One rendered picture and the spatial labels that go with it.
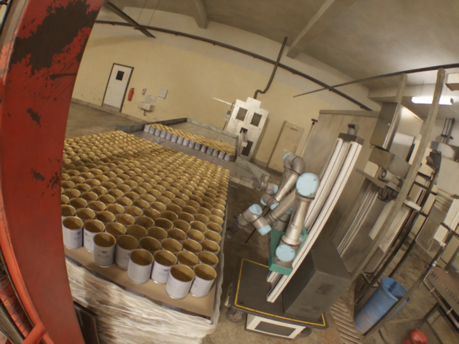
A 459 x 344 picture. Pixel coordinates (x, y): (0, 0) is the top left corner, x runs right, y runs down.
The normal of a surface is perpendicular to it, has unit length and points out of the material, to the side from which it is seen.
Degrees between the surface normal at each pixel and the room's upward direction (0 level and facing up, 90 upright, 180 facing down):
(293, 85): 90
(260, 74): 90
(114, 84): 90
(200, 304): 2
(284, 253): 97
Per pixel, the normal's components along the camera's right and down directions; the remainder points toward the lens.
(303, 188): -0.47, -0.06
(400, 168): -0.04, 0.27
